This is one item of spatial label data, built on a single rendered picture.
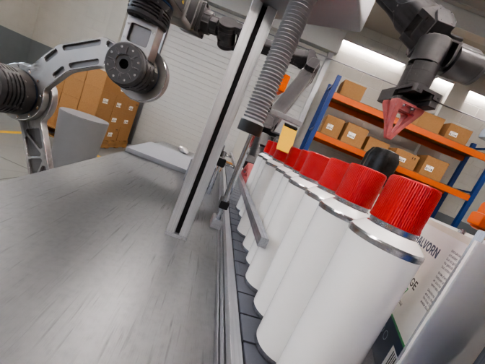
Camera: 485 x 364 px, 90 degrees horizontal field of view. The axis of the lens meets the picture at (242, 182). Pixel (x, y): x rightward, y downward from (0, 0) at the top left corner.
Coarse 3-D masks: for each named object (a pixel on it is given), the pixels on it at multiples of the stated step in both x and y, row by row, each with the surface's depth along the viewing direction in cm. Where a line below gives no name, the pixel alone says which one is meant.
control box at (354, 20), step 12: (264, 0) 40; (276, 0) 39; (288, 0) 38; (324, 0) 34; (336, 0) 33; (348, 0) 32; (360, 0) 32; (372, 0) 36; (312, 12) 38; (324, 12) 37; (336, 12) 36; (348, 12) 35; (360, 12) 34; (312, 24) 41; (324, 24) 40; (336, 24) 39; (348, 24) 37; (360, 24) 36
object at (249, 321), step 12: (228, 168) 130; (228, 180) 100; (240, 192) 88; (240, 240) 48; (240, 252) 43; (240, 264) 39; (240, 276) 36; (240, 288) 33; (240, 300) 31; (252, 300) 31; (240, 312) 29; (252, 312) 29; (240, 324) 27; (252, 324) 27; (252, 336) 26; (252, 348) 24; (252, 360) 23; (264, 360) 23
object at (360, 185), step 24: (360, 168) 21; (336, 192) 23; (360, 192) 21; (336, 216) 21; (360, 216) 21; (312, 240) 22; (336, 240) 21; (312, 264) 22; (288, 288) 23; (312, 288) 22; (288, 312) 23; (264, 336) 24; (288, 336) 23
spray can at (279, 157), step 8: (280, 152) 48; (272, 160) 48; (280, 160) 48; (264, 168) 49; (272, 168) 47; (264, 176) 48; (256, 184) 50; (264, 184) 48; (256, 192) 49; (264, 192) 48; (256, 200) 49; (256, 208) 49; (240, 224) 51; (248, 224) 49; (240, 232) 50
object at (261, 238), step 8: (232, 160) 102; (240, 176) 69; (240, 184) 60; (248, 192) 53; (248, 200) 46; (248, 208) 43; (248, 216) 41; (256, 216) 38; (256, 224) 35; (256, 232) 33; (264, 232) 33; (256, 240) 32; (264, 240) 31
